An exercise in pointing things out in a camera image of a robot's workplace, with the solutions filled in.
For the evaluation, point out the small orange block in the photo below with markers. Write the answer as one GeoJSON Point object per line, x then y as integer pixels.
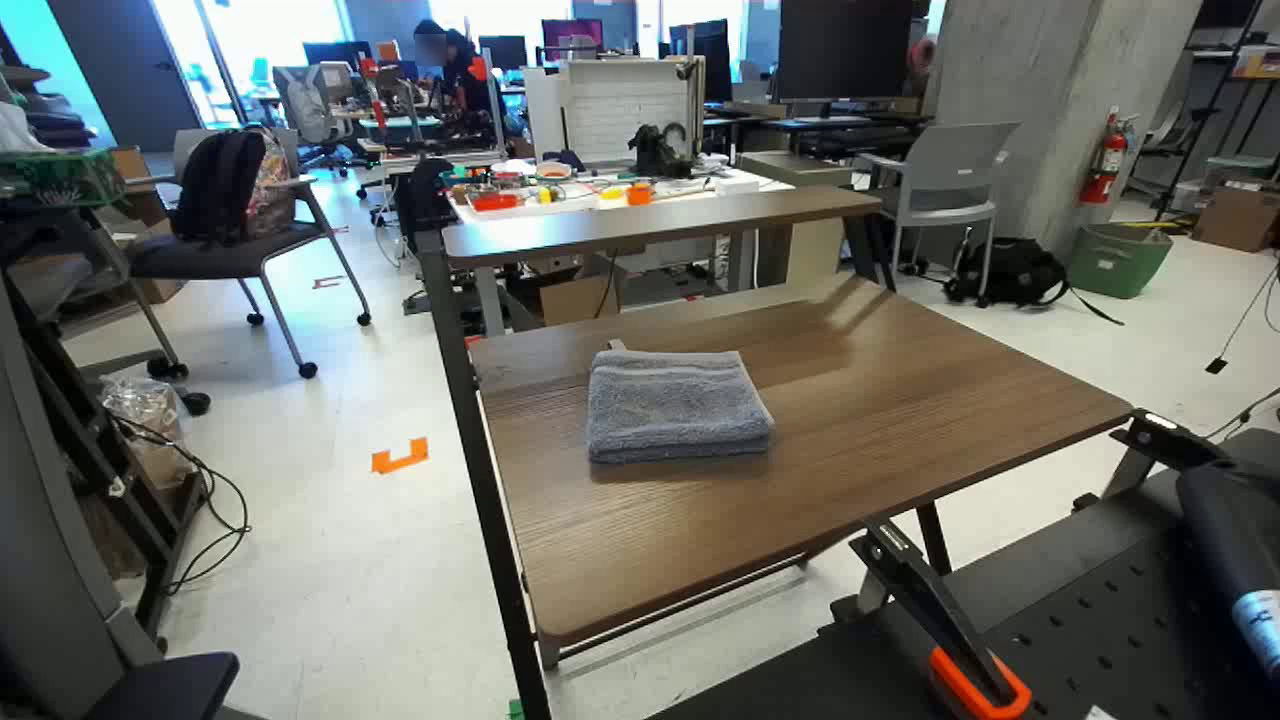
{"type": "Point", "coordinates": [640, 195]}

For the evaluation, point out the black backpack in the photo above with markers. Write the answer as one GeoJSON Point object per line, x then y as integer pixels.
{"type": "Point", "coordinates": [221, 183]}

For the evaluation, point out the black and silver clamp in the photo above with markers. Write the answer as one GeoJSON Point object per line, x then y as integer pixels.
{"type": "Point", "coordinates": [1162, 442]}

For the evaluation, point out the black bag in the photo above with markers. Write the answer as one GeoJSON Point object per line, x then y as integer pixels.
{"type": "Point", "coordinates": [1005, 273]}

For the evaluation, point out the clear plastic bag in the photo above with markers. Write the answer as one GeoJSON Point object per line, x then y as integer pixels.
{"type": "Point", "coordinates": [141, 406]}

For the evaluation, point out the white table with clutter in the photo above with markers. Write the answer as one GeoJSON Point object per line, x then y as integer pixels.
{"type": "Point", "coordinates": [706, 186]}

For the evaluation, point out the monitor with pink screen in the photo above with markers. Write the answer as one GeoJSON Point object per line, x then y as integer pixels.
{"type": "Point", "coordinates": [572, 38]}

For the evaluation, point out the grey plastic chair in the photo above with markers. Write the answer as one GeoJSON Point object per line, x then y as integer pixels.
{"type": "Point", "coordinates": [953, 163]}

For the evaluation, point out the red fire extinguisher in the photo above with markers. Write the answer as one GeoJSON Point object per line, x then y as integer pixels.
{"type": "Point", "coordinates": [1106, 167]}

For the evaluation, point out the small red block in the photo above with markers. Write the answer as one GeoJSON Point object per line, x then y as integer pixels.
{"type": "Point", "coordinates": [497, 203]}

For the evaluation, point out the concrete pillar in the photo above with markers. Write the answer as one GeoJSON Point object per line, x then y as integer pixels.
{"type": "Point", "coordinates": [1052, 83]}

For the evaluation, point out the brown table with white legs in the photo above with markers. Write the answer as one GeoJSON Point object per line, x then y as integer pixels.
{"type": "Point", "coordinates": [640, 221]}

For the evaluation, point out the black padded seat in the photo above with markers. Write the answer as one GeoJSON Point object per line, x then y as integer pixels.
{"type": "Point", "coordinates": [167, 682]}

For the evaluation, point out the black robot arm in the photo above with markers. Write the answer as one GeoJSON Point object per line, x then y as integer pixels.
{"type": "Point", "coordinates": [1235, 532]}

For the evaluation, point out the black perforated mounting base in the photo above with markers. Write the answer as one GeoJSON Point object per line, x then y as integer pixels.
{"type": "Point", "coordinates": [1106, 640]}

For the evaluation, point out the black shelving unit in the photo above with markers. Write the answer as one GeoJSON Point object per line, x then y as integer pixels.
{"type": "Point", "coordinates": [1235, 83]}

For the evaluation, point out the blue-grey towel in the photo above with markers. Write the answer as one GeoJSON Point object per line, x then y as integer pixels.
{"type": "Point", "coordinates": [675, 406]}

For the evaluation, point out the grey mesh office chair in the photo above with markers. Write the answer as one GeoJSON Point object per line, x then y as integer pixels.
{"type": "Point", "coordinates": [314, 104]}

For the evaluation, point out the white open case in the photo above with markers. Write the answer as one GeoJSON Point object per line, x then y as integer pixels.
{"type": "Point", "coordinates": [627, 104]}

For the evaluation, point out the person in dark clothes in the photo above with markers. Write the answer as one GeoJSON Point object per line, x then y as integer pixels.
{"type": "Point", "coordinates": [462, 73]}

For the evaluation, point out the black office chair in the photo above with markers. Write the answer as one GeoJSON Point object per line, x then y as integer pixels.
{"type": "Point", "coordinates": [212, 257]}

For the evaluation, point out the wooden table with black frame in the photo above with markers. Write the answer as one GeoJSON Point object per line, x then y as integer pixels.
{"type": "Point", "coordinates": [865, 400]}

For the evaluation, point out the cardboard box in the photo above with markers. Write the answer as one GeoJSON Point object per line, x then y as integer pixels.
{"type": "Point", "coordinates": [1243, 216]}
{"type": "Point", "coordinates": [572, 297]}

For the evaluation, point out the black metal rack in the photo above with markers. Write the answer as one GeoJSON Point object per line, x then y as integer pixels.
{"type": "Point", "coordinates": [83, 427]}

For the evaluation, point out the black device on table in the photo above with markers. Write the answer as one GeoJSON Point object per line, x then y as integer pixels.
{"type": "Point", "coordinates": [660, 148]}

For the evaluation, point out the green plastic bin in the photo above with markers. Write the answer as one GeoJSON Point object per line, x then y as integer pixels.
{"type": "Point", "coordinates": [1116, 262]}

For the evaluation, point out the large dark monitor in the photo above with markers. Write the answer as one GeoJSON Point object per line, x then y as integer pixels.
{"type": "Point", "coordinates": [844, 46]}

